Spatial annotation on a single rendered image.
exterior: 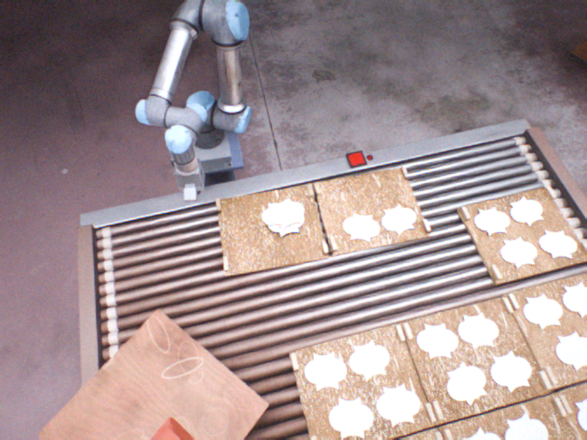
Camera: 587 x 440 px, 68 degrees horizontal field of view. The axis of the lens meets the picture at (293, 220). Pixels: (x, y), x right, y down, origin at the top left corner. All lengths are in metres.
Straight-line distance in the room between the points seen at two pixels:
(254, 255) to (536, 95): 2.87
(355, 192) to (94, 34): 3.08
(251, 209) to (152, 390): 0.78
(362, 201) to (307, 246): 0.32
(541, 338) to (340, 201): 0.90
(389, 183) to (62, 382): 2.03
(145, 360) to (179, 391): 0.16
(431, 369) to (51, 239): 2.43
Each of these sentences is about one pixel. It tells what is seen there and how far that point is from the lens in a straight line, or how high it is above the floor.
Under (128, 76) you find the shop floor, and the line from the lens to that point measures 3.92.
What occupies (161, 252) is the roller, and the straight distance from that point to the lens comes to 1.84.
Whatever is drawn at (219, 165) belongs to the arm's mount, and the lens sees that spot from 2.02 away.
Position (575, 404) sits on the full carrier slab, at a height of 0.94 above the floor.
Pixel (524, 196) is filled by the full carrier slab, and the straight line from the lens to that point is 2.10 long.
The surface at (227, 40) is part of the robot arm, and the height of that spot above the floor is 1.50.
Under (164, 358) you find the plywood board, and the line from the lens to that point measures 1.57.
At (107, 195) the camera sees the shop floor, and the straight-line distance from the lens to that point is 3.22.
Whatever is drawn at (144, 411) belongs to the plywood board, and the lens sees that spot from 1.55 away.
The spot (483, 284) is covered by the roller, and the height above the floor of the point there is 0.92.
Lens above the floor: 2.52
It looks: 61 degrees down
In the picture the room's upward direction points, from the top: straight up
